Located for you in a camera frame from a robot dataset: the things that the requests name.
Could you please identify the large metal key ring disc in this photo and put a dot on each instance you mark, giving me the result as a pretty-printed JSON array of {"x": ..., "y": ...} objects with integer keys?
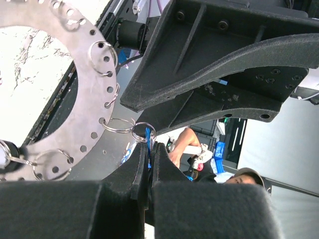
[{"x": 58, "y": 84}]

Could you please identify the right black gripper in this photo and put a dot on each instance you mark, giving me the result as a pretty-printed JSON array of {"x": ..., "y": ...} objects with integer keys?
[{"x": 262, "y": 51}]

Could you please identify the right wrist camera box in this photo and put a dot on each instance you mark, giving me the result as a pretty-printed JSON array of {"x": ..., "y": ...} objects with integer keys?
[{"x": 308, "y": 89}]

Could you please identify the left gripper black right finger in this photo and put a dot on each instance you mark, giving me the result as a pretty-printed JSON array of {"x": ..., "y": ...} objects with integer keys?
[{"x": 204, "y": 210}]

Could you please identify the blue key tag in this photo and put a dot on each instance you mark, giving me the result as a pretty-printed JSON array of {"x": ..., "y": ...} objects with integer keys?
[{"x": 150, "y": 143}]

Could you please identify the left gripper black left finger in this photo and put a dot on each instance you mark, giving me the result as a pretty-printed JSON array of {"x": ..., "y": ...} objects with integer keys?
[{"x": 112, "y": 208}]

